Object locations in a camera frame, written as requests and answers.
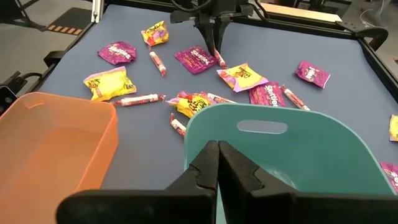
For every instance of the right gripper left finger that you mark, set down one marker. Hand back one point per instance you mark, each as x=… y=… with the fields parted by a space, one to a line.
x=174 y=205

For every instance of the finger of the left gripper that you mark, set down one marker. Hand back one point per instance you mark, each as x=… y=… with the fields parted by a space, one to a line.
x=222 y=29
x=207 y=31

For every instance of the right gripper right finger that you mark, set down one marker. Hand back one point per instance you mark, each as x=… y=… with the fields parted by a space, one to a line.
x=280 y=208

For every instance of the yellow Sour Patch Kids bag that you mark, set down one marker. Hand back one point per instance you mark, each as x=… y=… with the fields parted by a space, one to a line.
x=189 y=105
x=155 y=33
x=242 y=77
x=109 y=83
x=394 y=127

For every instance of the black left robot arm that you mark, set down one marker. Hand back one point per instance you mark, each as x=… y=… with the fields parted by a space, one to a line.
x=224 y=3

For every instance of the blue table mat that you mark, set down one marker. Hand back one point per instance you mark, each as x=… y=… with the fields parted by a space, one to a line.
x=149 y=155

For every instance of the teal plastic bin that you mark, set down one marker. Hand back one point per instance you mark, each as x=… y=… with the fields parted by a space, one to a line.
x=311 y=155

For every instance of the hazard-striped black floor mat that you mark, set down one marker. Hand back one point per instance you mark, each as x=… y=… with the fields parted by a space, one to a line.
x=70 y=21

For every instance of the orange translucent plastic bin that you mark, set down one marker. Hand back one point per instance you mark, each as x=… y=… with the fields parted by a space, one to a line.
x=46 y=149

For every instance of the silver aluminium post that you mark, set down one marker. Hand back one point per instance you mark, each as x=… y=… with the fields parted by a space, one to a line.
x=97 y=11

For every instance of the black curved corner bracket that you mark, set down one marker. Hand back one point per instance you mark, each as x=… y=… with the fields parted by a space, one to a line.
x=373 y=32

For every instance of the black table frame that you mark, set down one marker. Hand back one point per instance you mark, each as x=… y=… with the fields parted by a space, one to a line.
x=377 y=67

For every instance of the black table-edge camera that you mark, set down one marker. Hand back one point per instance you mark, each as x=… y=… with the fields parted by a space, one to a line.
x=6 y=93

